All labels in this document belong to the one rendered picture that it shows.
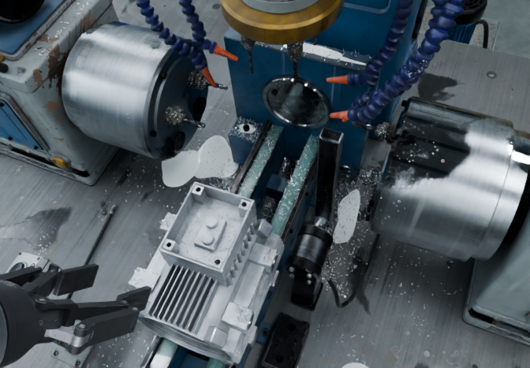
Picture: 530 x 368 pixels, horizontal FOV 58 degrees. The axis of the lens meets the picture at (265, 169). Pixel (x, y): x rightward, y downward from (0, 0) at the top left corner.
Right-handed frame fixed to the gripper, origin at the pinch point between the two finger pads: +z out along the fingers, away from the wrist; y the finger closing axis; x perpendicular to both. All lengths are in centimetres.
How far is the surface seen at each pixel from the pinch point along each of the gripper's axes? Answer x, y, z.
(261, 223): -11.9, -11.7, 18.9
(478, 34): -96, -42, 145
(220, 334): 3.6, -12.9, 10.6
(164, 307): 2.6, -4.4, 9.1
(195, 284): -1.3, -7.0, 11.2
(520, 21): -134, -65, 216
